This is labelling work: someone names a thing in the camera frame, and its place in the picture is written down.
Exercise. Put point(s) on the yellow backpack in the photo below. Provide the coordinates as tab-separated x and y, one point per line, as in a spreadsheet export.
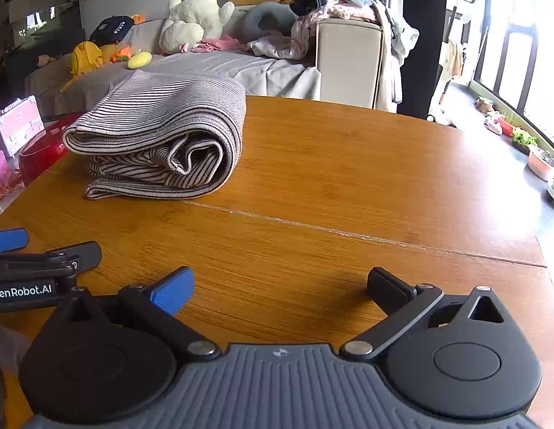
85	56

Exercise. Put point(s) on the grey neck pillow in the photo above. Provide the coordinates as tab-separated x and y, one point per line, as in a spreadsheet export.
263	15

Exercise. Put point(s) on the orange plush toy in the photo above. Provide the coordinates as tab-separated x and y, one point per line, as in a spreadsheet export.
138	18

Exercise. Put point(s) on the pink packet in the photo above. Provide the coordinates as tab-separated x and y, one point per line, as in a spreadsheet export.
0	167

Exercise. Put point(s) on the small yellow plush toy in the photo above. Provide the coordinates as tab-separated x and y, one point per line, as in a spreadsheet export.
140	60

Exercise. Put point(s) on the white and pink floor toy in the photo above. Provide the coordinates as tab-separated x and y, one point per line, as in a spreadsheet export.
494	124

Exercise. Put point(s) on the green plant tray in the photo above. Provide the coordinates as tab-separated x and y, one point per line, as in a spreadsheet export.
524	139

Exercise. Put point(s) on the pink cloth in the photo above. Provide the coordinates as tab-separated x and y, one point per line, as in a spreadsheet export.
214	44

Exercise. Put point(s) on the white plush toy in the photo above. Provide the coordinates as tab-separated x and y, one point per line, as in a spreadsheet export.
192	13

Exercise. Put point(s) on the pile of light clothes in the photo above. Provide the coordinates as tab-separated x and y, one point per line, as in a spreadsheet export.
393	31

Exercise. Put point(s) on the pink bowl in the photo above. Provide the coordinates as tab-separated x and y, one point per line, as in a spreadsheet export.
544	165

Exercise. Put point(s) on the dark backpack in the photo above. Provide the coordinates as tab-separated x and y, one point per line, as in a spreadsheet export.
111	29

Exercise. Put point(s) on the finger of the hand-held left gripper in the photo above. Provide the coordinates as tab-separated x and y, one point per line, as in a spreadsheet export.
87	254
9	239

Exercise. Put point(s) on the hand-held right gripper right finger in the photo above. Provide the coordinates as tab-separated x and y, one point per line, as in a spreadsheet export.
386	288

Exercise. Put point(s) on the red container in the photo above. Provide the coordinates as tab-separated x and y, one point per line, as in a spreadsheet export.
40	152

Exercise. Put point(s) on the white scooter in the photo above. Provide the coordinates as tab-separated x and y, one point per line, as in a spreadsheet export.
442	107

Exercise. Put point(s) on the beige sofa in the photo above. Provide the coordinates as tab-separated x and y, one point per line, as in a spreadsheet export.
348	58

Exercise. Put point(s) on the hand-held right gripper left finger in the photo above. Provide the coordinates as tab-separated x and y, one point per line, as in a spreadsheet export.
174	290

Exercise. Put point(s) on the striped knit garment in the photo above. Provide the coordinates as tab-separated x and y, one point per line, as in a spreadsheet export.
169	107

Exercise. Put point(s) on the grey sofa cover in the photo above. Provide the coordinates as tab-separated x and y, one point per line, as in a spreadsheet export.
241	71

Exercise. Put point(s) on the brown floor toy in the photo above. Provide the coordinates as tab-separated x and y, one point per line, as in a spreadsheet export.
485	105

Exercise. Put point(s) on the orange carrot toy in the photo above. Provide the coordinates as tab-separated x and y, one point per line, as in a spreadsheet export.
120	55

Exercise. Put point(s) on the black fuzzy garment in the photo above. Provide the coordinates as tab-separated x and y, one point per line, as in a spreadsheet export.
303	2

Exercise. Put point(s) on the pink metal-edged case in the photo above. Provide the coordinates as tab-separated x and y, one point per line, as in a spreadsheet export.
18	125

